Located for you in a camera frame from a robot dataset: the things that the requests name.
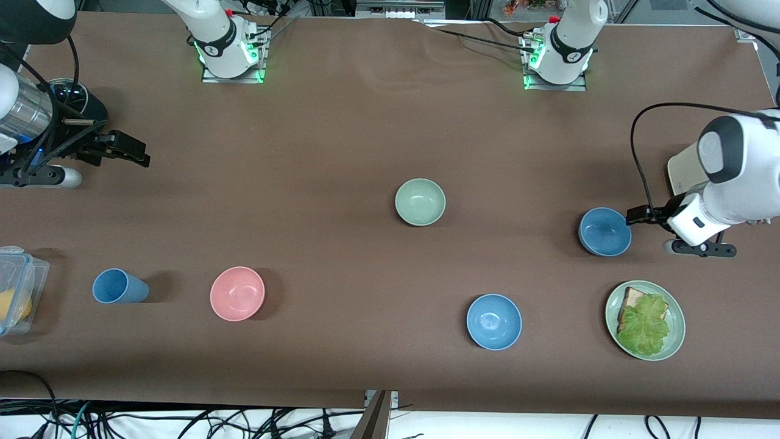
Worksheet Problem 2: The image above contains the blue bowl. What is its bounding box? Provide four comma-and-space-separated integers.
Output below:
466, 294, 523, 351
578, 207, 633, 257

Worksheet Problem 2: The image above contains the green bowl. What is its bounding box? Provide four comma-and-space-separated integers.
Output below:
395, 178, 447, 227

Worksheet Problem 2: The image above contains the pink bowl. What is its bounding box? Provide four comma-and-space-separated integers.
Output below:
210, 266, 266, 322

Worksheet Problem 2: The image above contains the glass lid blue knob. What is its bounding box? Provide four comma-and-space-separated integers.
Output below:
48, 78, 90, 116

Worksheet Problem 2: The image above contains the bread slice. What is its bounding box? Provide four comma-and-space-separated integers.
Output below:
617, 287, 669, 333

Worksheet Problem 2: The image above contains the green lettuce leaf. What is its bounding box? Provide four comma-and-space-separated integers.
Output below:
617, 294, 670, 357

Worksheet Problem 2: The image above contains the green plate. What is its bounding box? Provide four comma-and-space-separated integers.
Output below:
605, 280, 686, 362

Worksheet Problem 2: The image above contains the blue cup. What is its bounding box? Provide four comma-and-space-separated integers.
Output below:
92, 268, 150, 304

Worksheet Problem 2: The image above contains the clear plastic container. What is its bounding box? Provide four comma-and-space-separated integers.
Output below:
0, 246, 51, 337

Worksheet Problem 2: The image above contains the yellow fruit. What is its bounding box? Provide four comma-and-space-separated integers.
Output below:
0, 290, 32, 324

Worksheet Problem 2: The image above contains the brown table cover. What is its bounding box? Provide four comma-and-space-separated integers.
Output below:
0, 11, 780, 420

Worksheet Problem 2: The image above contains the grey metal box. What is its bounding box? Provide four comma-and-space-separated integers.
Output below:
355, 0, 447, 19

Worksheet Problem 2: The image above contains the black pot blue handle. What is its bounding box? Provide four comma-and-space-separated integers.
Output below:
48, 78, 109, 132

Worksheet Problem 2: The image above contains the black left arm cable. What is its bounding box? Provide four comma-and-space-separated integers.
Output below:
630, 102, 780, 221

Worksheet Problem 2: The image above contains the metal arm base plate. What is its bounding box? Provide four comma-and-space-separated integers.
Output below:
201, 35, 269, 84
521, 34, 589, 92

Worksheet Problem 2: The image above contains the teal cable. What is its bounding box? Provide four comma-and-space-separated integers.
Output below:
68, 401, 93, 439

